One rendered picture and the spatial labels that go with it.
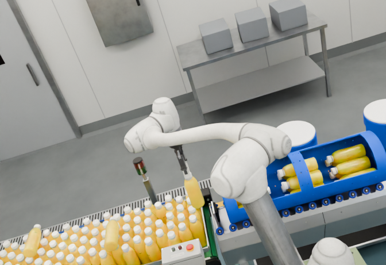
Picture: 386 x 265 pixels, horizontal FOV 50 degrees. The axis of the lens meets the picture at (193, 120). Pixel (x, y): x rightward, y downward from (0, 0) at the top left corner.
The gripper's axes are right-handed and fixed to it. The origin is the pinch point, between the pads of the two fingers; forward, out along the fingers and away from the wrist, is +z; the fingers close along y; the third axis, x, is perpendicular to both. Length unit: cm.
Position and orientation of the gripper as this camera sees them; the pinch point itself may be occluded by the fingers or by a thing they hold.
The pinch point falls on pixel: (185, 170)
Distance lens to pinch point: 206.7
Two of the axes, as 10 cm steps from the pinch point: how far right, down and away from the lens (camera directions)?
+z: 2.6, 8.2, 5.1
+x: -9.6, 2.8, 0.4
